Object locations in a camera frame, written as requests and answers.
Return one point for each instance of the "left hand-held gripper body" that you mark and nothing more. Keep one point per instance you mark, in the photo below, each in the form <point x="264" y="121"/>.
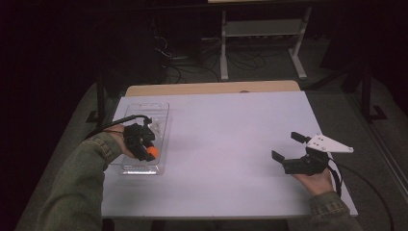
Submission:
<point x="134" y="136"/>

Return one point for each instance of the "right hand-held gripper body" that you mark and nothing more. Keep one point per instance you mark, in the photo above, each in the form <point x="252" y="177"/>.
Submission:
<point x="308" y="163"/>

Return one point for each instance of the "orange ping-pong ball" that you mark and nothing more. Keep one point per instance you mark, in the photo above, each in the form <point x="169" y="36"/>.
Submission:
<point x="153" y="152"/>

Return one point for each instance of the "clear plastic box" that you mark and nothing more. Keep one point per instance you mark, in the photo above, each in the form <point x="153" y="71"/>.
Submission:
<point x="162" y="128"/>

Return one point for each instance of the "person's left hand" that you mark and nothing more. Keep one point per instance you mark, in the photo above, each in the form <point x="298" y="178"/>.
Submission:
<point x="117" y="141"/>

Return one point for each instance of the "person's right hand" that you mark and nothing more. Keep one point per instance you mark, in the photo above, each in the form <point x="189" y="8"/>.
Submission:
<point x="312" y="183"/>

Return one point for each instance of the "black metal stand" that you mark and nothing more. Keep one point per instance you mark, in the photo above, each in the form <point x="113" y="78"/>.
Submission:
<point x="365" y="93"/>
<point x="101" y="96"/>

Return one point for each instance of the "white metal desk frame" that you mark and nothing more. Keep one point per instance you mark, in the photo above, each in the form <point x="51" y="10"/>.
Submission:
<point x="261" y="28"/>

